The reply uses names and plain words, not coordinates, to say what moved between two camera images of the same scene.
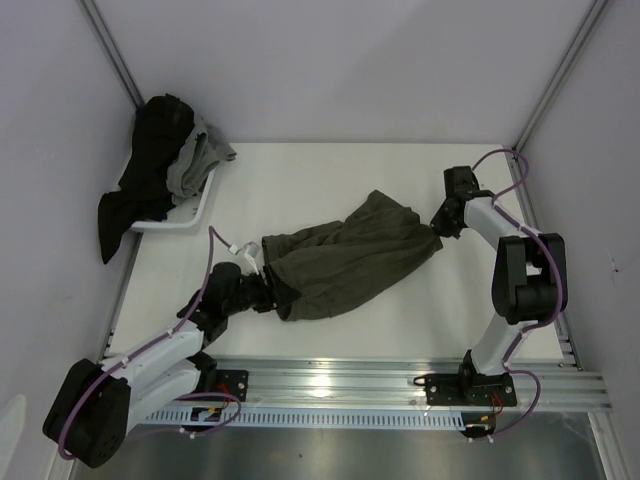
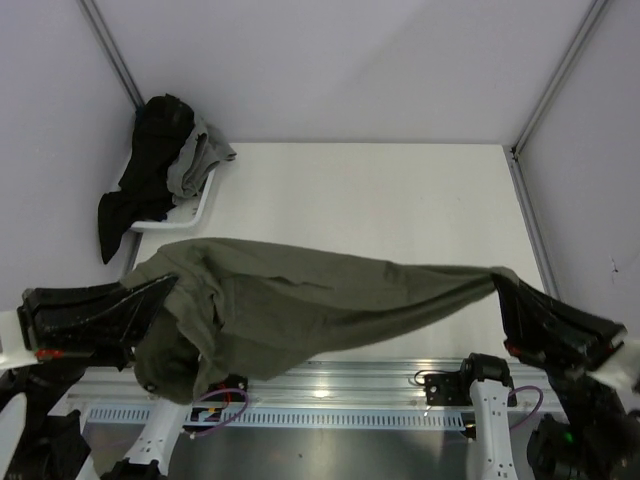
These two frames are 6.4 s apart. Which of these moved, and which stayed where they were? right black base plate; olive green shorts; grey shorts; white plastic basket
Moved: olive green shorts
Stayed: right black base plate; grey shorts; white plastic basket
